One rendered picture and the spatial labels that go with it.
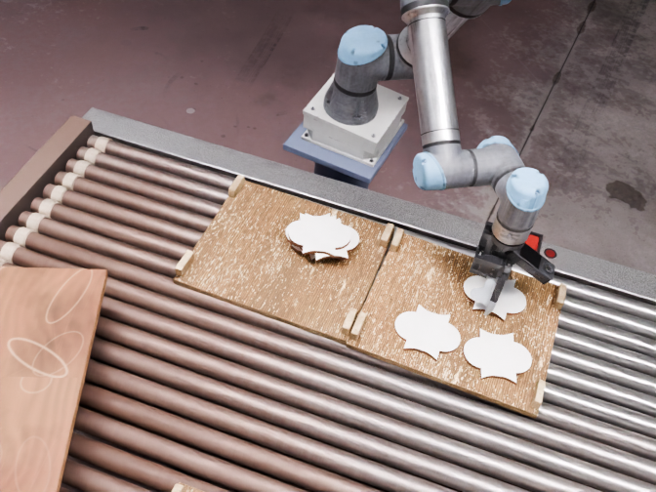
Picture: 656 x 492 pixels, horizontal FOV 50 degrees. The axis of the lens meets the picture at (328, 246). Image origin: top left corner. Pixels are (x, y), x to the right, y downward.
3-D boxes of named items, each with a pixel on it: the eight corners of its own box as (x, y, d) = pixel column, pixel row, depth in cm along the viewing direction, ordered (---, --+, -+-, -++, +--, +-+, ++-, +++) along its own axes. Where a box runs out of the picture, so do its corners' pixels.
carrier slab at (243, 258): (240, 183, 179) (240, 178, 178) (393, 232, 172) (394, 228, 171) (173, 283, 157) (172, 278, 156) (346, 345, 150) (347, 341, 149)
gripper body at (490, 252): (475, 250, 157) (489, 213, 148) (513, 263, 155) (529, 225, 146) (468, 274, 152) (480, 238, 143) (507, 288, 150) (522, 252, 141)
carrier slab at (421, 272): (396, 234, 172) (397, 230, 170) (563, 292, 164) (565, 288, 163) (346, 347, 150) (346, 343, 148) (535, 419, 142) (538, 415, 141)
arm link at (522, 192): (539, 160, 136) (558, 191, 131) (523, 200, 145) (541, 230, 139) (502, 165, 135) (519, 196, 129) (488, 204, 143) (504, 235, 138)
